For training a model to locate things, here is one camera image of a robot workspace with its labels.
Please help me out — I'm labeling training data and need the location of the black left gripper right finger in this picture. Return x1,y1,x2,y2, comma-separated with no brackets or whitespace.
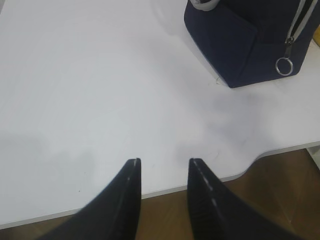
187,158,300,240

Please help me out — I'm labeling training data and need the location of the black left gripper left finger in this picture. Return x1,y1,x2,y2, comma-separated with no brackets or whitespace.
40,158,142,240

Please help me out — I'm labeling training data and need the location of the navy blue lunch bag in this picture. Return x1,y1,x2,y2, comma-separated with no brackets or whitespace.
184,0,320,88

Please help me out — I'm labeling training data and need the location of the white table leg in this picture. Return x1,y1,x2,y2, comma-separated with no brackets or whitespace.
307,146,320,170

